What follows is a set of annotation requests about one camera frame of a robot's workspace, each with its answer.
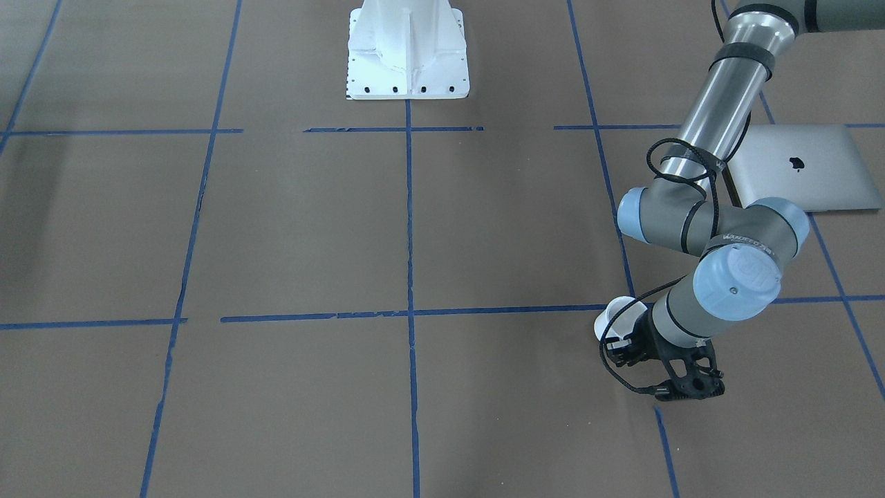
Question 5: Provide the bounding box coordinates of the grey closed laptop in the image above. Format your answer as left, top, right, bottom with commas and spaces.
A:
726, 124, 883, 212

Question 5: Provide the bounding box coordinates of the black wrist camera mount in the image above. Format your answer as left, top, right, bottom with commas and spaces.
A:
652, 340, 726, 401

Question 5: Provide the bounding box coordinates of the white ceramic mug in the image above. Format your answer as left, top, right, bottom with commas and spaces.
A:
593, 296, 648, 348

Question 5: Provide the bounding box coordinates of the silver UR robot arm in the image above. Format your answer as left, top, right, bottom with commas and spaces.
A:
597, 1, 883, 367

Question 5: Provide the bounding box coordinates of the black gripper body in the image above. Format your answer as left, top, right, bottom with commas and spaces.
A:
604, 315, 667, 367

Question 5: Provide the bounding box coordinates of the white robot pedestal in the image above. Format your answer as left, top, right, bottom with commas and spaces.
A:
346, 1, 471, 100

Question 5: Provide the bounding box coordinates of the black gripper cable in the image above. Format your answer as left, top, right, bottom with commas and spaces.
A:
599, 138, 727, 396

